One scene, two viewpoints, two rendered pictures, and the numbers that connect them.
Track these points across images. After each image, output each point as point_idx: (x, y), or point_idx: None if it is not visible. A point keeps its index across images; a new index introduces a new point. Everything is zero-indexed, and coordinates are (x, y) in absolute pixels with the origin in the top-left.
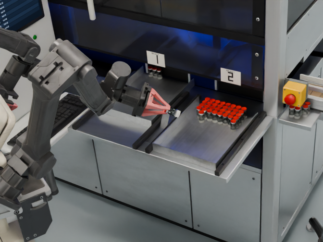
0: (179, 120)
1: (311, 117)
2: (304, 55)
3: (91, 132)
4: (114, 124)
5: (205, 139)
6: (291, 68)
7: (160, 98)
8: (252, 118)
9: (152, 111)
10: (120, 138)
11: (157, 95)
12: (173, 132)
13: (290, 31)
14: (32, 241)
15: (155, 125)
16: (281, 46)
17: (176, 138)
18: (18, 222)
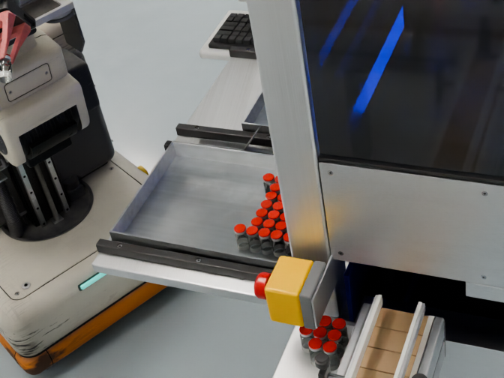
0: (257, 160)
1: (312, 376)
2: (471, 283)
3: (226, 73)
4: (253, 91)
5: (211, 213)
6: (369, 256)
7: (4, 34)
8: (263, 259)
9: (0, 44)
10: (210, 109)
11: (4, 27)
12: (230, 166)
13: (341, 165)
14: (21, 111)
15: (239, 133)
16: (284, 168)
17: (212, 174)
18: (58, 86)
